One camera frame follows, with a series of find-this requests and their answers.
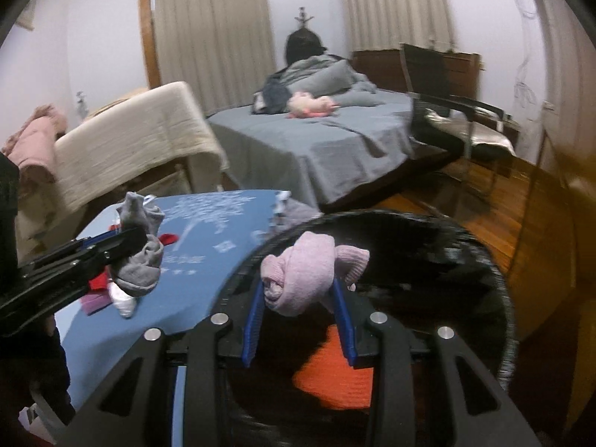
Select bed with grey sheet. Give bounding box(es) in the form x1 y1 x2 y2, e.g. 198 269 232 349
207 88 462 211

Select orange cloth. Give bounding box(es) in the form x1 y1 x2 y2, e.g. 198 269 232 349
292 323 375 410

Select wooden window frame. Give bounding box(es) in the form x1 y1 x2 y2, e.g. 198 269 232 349
138 0 162 90

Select red cloth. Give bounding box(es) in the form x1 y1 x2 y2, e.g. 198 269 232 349
88 226 180 290

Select wooden headboard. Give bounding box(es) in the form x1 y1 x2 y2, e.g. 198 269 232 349
351 49 483 102

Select black bin with liner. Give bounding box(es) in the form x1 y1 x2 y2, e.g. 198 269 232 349
219 212 517 447

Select light blue printed table mat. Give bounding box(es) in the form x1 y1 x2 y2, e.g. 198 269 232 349
53 189 292 447

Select black clothes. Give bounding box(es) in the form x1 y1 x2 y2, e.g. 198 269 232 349
285 28 327 64

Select pink jacket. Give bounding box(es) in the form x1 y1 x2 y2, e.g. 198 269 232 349
0 105 69 184

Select black armchair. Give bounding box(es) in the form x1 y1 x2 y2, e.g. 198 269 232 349
399 43 519 196

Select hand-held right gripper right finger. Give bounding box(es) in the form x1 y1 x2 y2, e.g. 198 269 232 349
330 279 541 447

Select grey sock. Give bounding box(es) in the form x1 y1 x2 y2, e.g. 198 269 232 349
114 192 166 297

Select beige curtain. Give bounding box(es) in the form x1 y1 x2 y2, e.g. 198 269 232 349
153 0 278 115
341 0 456 55

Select wooden coat rack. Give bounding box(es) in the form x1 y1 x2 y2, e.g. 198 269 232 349
293 6 316 33

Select shiny beige seat cushion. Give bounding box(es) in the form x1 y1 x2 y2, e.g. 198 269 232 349
423 109 517 157

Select pink plush toy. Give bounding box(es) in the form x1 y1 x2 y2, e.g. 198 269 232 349
286 92 341 120

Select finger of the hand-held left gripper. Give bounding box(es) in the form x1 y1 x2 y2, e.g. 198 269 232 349
0 254 112 336
19 226 147 273

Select wall cables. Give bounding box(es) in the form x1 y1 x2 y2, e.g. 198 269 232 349
509 0 542 109

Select dark blue clothes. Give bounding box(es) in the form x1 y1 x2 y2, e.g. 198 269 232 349
253 81 290 115

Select pink sock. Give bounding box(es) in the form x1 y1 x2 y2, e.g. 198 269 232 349
260 232 371 317

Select white sock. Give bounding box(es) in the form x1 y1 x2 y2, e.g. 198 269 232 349
107 282 139 318

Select wooden door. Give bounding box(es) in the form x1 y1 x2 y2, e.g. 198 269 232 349
524 0 596 434

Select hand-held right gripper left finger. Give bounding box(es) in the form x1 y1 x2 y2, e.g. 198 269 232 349
56 283 266 447

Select grey cloth with white trim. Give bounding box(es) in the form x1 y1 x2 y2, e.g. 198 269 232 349
272 191 323 232

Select purple cloth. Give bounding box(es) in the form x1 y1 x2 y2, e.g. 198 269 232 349
83 291 112 314

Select beige blanket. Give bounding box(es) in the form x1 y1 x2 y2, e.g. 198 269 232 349
14 81 230 252

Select person's left forearm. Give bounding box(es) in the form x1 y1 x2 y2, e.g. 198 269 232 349
0 319 76 429

